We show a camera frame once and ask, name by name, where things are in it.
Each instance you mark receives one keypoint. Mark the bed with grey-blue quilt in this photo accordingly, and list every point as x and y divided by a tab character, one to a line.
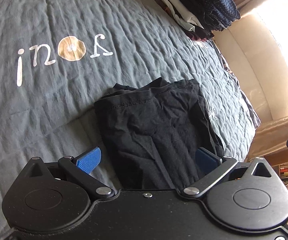
59	80

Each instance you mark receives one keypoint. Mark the black t-shirt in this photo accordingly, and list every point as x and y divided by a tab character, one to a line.
156	130

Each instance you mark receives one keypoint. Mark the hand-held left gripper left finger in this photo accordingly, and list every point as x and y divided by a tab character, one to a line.
90	160

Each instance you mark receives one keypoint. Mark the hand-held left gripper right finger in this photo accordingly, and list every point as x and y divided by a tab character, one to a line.
206	158

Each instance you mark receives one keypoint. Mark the beige curtain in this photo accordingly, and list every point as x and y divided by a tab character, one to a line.
271	55

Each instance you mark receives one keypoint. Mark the stack of folded dark clothes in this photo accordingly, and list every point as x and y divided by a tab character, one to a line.
199	5

